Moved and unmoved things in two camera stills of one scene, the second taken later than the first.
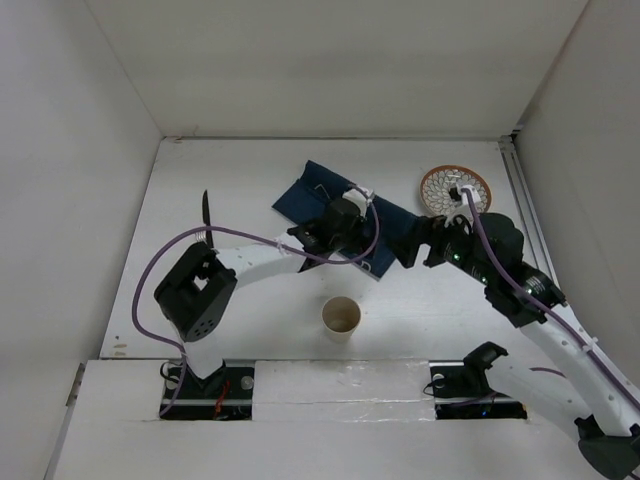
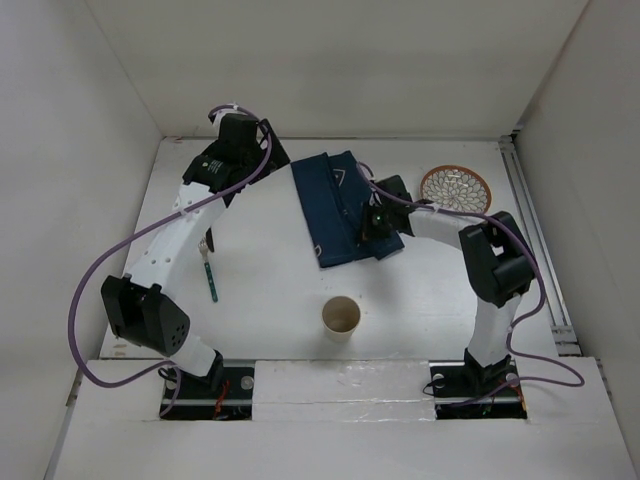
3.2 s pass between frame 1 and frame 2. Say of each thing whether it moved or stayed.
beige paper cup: stayed
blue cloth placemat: moved
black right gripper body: moved
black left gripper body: moved
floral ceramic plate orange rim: stayed
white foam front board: stayed
